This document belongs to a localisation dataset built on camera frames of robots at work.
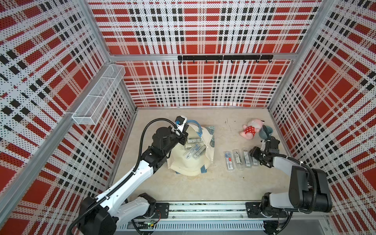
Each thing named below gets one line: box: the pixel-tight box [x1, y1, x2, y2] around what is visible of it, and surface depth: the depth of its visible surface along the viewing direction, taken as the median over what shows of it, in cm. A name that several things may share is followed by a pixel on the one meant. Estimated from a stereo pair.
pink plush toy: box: [239, 118, 265, 140], surface depth 102 cm
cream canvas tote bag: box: [166, 119, 215, 177], surface depth 88 cm
